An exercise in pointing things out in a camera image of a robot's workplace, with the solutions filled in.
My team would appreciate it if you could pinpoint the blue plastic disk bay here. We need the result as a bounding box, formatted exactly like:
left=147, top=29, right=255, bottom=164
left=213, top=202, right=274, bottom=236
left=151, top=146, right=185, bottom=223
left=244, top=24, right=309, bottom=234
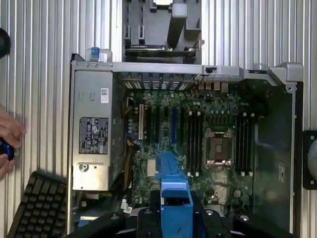
left=154, top=151, right=194, bottom=238

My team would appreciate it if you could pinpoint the person's hand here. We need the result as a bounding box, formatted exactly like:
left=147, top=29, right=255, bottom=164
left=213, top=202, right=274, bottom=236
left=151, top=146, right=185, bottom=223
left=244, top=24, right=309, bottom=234
left=0, top=103, right=27, bottom=179

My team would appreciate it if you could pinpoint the silver chipset heatsink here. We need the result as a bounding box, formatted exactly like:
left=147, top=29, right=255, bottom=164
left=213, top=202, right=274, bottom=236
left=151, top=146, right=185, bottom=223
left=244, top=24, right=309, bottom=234
left=147, top=159, right=157, bottom=175

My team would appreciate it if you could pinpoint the RAM slot with white clips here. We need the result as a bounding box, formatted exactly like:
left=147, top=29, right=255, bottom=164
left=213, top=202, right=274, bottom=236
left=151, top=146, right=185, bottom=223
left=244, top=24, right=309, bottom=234
left=196, top=111, right=202, bottom=177
left=187, top=111, right=193, bottom=177
left=241, top=112, right=248, bottom=177
left=248, top=112, right=255, bottom=177

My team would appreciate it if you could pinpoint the green motherboard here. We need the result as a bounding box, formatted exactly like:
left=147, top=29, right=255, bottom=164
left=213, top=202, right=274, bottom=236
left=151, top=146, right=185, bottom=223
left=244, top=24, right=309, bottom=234
left=125, top=88, right=256, bottom=206

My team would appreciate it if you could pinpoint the grey open PC case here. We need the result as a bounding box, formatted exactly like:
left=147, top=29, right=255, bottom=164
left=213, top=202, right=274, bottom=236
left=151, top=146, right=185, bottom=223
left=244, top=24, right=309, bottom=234
left=66, top=53, right=305, bottom=238

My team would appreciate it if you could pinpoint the black expansion slot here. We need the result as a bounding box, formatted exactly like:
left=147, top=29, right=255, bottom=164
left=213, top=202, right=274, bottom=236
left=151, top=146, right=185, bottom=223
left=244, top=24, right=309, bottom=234
left=145, top=106, right=152, bottom=140
left=180, top=106, right=186, bottom=146
left=154, top=106, right=161, bottom=147

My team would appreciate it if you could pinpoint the blue expansion slot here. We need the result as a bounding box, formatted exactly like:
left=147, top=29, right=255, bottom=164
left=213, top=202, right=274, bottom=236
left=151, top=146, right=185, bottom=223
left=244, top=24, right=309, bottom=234
left=171, top=106, right=178, bottom=149

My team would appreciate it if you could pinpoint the white expansion slot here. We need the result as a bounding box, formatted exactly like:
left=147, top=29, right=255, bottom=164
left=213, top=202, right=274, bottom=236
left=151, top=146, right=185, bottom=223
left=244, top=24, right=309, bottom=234
left=138, top=104, right=145, bottom=140

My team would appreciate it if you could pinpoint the silver power supply unit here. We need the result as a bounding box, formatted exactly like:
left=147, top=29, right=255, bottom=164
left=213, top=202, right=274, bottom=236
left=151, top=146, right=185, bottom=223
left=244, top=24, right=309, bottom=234
left=71, top=70, right=115, bottom=191

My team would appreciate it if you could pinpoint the black keyboard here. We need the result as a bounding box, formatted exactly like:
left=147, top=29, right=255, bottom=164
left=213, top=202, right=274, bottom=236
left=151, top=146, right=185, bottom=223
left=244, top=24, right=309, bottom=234
left=7, top=170, right=68, bottom=238

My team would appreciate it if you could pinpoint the black plate with grey disc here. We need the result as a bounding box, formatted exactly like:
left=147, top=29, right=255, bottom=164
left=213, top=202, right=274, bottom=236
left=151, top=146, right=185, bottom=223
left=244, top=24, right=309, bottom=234
left=302, top=129, right=317, bottom=191

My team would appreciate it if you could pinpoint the blue and black control knob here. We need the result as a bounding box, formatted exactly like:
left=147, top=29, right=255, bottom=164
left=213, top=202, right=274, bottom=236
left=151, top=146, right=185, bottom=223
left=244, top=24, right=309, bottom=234
left=0, top=139, right=16, bottom=162

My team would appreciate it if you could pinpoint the grey parts rack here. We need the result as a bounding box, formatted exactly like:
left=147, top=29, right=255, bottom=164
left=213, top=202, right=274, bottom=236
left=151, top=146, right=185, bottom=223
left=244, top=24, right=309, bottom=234
left=121, top=0, right=205, bottom=63

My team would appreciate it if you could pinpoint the grey block part on rack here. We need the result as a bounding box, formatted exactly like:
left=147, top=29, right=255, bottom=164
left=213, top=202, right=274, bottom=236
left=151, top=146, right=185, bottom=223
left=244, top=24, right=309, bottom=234
left=167, top=3, right=188, bottom=48

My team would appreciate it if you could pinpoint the CPU on rack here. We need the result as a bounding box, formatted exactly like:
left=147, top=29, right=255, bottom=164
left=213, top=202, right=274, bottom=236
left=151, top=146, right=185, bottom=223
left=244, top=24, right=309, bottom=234
left=152, top=0, right=173, bottom=8

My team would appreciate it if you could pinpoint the black round object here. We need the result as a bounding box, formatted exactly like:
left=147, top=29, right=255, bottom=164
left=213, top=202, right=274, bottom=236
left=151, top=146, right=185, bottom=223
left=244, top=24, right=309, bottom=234
left=0, top=27, right=12, bottom=60

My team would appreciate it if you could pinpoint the yellow power wires bundle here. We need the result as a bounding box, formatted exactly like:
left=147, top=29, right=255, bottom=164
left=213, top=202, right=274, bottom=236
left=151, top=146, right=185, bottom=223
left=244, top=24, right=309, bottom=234
left=121, top=104, right=136, bottom=190

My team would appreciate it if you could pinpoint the CPU socket with metal frame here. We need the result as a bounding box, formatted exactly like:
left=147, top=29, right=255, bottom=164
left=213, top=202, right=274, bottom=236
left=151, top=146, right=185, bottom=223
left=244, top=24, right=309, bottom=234
left=203, top=128, right=235, bottom=169

